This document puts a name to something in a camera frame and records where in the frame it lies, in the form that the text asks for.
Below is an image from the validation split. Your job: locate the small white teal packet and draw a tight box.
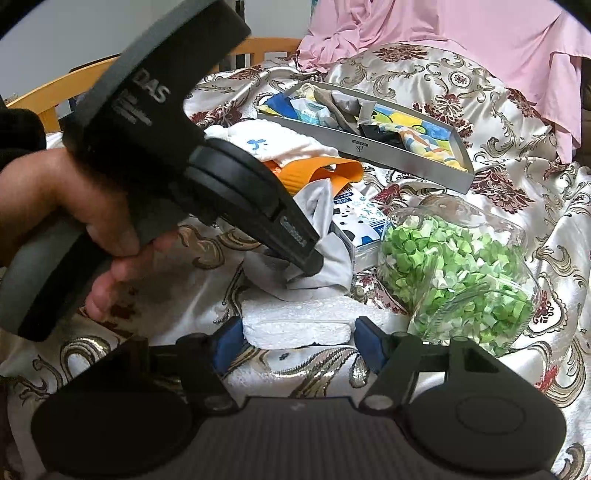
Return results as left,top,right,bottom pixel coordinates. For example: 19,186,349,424
291,99,331,125

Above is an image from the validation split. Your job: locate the floral satin blanket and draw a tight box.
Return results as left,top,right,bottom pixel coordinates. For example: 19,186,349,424
0,41,591,480

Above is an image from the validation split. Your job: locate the light grey cloth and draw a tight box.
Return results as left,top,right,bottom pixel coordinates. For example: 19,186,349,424
242,180,356,296

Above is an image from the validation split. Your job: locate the black sock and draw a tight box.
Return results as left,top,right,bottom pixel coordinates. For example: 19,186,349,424
360,124,404,148

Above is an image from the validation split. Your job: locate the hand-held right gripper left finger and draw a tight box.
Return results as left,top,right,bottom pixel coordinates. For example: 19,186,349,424
110,318,245,414

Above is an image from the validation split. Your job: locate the wooden bed frame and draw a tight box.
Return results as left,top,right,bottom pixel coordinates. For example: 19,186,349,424
7,37,303,132

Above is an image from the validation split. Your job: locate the grey metal tray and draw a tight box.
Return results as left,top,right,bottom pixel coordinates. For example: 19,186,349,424
256,80,476,195

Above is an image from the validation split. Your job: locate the beige drawstring pouch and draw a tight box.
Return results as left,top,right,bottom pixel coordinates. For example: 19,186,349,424
314,88,365,132

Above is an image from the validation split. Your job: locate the pink cloth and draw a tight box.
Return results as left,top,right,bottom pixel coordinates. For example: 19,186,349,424
298,0,589,162

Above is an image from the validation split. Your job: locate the white cloth with blue print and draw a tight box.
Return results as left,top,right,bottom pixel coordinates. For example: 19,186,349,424
205,119,340,164

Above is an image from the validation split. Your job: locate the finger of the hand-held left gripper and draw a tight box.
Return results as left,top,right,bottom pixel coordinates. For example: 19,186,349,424
240,204,325,278

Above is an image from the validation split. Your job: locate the blue white tissue packet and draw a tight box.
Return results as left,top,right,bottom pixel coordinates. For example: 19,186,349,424
330,185,389,271

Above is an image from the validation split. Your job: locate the person's left hand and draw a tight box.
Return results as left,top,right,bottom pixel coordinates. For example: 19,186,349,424
0,148,182,324

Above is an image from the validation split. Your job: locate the white foam pad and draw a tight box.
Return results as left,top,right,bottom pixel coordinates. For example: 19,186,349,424
240,295,365,352

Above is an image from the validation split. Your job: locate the orange cloth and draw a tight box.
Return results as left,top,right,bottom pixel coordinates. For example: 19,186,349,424
272,156,365,197

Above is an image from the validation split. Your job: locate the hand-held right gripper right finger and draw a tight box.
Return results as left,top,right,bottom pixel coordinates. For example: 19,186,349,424
353,316,502,411

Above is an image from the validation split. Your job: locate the clear jar of green paper stars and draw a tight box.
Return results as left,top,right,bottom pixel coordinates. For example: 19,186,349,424
376,194,543,358

